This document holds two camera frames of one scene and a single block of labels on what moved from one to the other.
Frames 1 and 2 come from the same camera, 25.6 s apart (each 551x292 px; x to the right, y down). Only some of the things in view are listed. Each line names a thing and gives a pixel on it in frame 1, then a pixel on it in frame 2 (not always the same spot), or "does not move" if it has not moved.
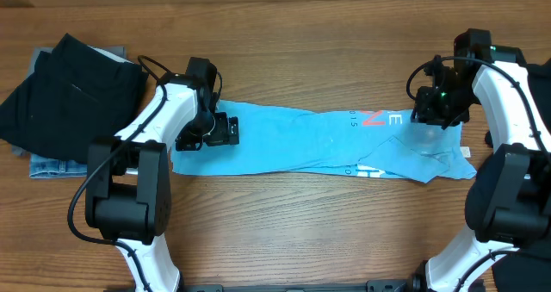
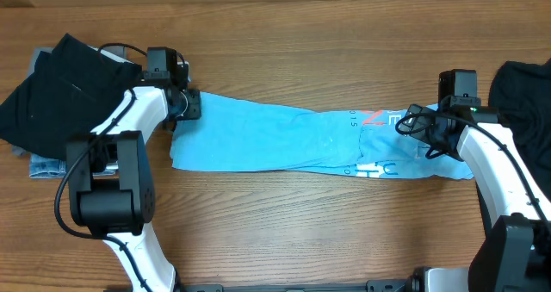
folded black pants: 76,95 does not move
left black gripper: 222,135 → 195,109
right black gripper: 424,112 → 417,122
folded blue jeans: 41,167 does not move
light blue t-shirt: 354,142 does not move
